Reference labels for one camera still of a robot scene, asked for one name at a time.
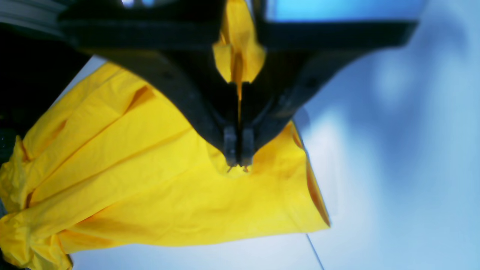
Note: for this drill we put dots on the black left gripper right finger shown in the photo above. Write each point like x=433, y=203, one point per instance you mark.
x=307, y=42

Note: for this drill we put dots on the yellow t-shirt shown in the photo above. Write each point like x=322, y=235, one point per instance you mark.
x=113, y=163

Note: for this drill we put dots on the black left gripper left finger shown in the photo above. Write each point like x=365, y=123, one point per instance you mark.
x=169, y=44

